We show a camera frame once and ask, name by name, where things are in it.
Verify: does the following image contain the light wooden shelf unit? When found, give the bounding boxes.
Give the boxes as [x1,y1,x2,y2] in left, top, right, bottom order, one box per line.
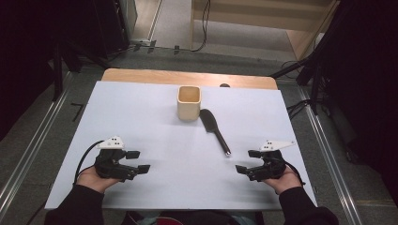
[189,0,342,62]

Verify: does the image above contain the grey cabinet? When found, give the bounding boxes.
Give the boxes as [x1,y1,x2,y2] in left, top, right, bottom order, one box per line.
[118,0,139,42]

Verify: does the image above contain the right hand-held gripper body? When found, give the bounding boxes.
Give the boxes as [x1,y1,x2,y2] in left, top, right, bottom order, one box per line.
[245,140,297,182]

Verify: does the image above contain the black spatula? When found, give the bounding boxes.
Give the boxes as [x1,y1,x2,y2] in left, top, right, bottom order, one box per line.
[199,108,232,157]

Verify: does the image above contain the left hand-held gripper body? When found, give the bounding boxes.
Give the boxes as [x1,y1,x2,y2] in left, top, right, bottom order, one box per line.
[94,135,141,183]

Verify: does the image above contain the wooden table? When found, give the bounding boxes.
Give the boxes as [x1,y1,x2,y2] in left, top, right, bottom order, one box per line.
[100,67,279,91]

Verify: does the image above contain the white power strip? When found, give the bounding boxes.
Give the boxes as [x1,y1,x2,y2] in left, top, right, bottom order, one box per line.
[130,37,158,49]

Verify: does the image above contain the white board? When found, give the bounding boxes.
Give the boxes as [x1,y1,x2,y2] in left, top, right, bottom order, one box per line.
[44,81,318,211]

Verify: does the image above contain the hanging black cable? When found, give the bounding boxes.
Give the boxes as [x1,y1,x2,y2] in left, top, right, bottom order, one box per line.
[190,0,211,53]

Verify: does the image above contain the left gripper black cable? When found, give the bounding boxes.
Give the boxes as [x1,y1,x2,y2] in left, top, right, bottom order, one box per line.
[73,140,106,186]

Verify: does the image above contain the black floor cables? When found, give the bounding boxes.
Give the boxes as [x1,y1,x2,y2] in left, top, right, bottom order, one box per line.
[285,98,313,121]

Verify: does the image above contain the beige square cup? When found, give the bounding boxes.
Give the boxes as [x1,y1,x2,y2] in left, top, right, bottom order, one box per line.
[176,85,202,122]

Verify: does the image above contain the person's lap clothing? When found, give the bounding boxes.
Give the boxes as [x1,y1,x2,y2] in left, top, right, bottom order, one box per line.
[120,210,266,225]

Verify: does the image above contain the black metal stand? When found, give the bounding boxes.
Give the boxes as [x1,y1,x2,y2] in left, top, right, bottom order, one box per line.
[270,0,345,116]
[50,38,111,102]

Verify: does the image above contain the person's left hand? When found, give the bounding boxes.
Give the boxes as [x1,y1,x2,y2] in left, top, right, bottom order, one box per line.
[75,165,123,194]

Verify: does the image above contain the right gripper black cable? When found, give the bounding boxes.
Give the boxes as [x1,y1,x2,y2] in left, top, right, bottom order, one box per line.
[283,160,306,188]

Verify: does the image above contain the person's right hand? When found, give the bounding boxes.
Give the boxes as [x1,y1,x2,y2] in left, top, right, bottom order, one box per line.
[262,167,303,195]

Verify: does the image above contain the metal floor rail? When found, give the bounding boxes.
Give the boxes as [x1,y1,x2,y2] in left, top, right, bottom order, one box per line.
[298,87,364,225]
[0,71,76,218]

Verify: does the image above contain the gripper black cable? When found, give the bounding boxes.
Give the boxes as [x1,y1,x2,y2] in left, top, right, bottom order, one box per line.
[283,160,306,188]
[73,140,106,186]

